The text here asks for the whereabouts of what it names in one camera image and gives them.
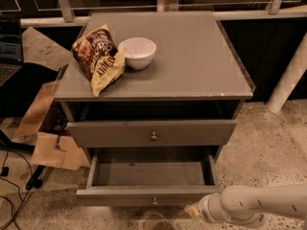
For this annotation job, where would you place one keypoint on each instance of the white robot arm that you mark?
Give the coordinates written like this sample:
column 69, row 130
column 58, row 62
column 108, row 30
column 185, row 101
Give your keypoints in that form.
column 247, row 206

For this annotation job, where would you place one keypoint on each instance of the metal railing frame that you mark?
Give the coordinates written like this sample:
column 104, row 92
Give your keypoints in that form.
column 70, row 13

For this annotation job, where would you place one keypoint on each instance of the brown cardboard box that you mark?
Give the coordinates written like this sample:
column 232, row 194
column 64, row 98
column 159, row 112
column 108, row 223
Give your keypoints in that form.
column 53, row 147

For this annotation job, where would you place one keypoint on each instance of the grey drawer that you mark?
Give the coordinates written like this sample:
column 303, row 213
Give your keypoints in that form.
column 152, row 133
column 168, row 176

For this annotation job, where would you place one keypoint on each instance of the open laptop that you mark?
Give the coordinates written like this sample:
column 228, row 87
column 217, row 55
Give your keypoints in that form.
column 11, row 48

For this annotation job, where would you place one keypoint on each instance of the grey drawer cabinet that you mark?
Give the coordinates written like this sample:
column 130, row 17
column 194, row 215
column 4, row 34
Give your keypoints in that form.
column 194, row 75

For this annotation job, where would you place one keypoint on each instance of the white bowl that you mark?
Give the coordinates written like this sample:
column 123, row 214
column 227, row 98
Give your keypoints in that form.
column 140, row 52

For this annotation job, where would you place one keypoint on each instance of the white diagonal post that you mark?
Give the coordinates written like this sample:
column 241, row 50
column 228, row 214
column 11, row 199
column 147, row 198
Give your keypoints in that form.
column 290, row 78

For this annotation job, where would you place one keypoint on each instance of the grey top drawer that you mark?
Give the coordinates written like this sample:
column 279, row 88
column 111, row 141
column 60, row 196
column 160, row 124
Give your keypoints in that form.
column 152, row 133

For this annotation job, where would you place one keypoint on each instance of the brown yellow snack bag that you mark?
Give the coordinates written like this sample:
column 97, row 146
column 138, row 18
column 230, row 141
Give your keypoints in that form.
column 98, row 56

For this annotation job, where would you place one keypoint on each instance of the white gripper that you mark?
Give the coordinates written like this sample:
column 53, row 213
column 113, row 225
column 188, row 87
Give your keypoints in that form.
column 205, row 206

